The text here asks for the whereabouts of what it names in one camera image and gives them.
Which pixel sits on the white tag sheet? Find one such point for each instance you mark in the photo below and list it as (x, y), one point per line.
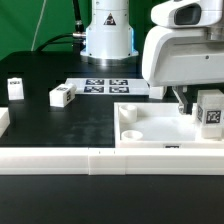
(109, 86)

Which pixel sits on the white square tabletop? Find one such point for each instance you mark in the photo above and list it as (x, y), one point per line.
(157, 125)

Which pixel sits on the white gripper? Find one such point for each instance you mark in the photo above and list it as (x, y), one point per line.
(185, 47)

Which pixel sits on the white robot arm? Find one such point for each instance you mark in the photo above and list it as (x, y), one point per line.
(109, 37)

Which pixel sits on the white L-shaped obstacle wall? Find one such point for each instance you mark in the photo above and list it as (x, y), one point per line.
(111, 161)

